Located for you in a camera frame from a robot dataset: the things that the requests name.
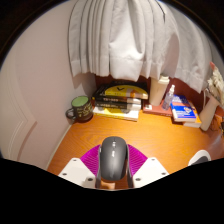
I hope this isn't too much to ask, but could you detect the dark grey computer mouse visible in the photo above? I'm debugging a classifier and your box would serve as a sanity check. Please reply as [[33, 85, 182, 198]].
[[98, 135, 131, 183]]

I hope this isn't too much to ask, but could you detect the dark mug with green inside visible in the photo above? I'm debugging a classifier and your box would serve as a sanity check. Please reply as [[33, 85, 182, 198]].
[[65, 95, 94, 123]]

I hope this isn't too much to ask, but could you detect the blue covered book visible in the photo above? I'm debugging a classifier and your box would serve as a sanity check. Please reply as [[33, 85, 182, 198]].
[[170, 94, 198, 123]]

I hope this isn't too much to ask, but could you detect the clear spray bottle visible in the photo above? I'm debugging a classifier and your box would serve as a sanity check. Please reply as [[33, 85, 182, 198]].
[[161, 84, 176, 111]]

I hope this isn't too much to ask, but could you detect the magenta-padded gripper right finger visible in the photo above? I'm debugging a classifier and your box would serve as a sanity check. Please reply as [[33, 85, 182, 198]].
[[126, 143, 170, 189]]

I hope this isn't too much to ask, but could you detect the white and grey mouse pad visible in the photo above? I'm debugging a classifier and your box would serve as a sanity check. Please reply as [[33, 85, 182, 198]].
[[187, 149, 212, 167]]

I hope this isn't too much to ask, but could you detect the white ceramic vase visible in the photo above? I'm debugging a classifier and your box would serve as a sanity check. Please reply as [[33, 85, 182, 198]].
[[199, 94, 221, 132]]

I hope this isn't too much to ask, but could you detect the yellow and black book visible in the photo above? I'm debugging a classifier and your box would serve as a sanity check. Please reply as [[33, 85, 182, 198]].
[[96, 82, 150, 101]]

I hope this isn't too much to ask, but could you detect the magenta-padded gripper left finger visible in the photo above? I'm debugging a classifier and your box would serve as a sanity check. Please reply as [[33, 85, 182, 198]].
[[57, 143, 103, 190]]

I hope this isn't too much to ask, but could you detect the dark book with yellow print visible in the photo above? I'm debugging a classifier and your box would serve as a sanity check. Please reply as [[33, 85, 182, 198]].
[[94, 100, 143, 112]]

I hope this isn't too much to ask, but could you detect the thin black book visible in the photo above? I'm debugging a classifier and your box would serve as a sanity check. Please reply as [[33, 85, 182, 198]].
[[92, 95, 143, 105]]

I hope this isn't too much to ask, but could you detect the cream lidded cup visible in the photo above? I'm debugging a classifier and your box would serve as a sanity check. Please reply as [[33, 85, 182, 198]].
[[148, 75, 171, 107]]

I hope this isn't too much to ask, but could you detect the white pleated curtain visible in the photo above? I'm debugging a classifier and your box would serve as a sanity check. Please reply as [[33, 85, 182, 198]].
[[68, 0, 215, 95]]

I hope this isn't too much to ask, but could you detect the orange and white book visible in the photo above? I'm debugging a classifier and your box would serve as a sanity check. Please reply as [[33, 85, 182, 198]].
[[182, 112, 203, 129]]

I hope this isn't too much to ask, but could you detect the red flat notebook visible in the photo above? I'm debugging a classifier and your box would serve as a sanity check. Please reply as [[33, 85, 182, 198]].
[[142, 102, 174, 118]]

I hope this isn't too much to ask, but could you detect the white flower bouquet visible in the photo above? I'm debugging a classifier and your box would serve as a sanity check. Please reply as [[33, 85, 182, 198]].
[[206, 61, 224, 108]]

